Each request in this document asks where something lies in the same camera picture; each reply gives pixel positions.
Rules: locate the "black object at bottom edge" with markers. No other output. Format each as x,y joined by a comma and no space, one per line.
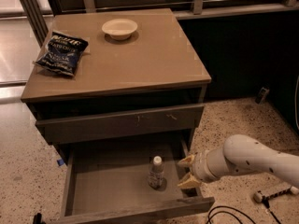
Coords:
38,219

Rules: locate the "dark blue chip bag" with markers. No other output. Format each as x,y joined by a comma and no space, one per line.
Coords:
62,54

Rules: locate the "clear plastic water bottle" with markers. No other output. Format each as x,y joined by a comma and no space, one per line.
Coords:
156,172

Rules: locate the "small black floor device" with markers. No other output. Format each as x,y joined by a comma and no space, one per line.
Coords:
262,95

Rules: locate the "open middle drawer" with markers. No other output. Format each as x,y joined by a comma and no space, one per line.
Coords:
107,182

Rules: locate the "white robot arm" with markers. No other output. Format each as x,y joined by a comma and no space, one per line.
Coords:
239,155

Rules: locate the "white paper bowl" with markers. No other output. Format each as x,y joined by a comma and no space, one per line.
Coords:
119,29

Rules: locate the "brown wooden drawer cabinet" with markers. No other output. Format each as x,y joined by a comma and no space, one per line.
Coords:
156,67

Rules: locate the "closed top drawer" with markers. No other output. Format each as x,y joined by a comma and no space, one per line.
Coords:
120,124

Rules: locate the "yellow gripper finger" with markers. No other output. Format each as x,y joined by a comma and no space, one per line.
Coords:
187,161
189,181

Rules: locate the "blue tape piece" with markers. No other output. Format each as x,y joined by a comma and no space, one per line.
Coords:
60,162

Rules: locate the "white striped floor tool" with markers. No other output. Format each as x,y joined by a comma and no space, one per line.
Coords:
267,194

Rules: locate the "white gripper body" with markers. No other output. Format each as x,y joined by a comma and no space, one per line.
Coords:
200,168

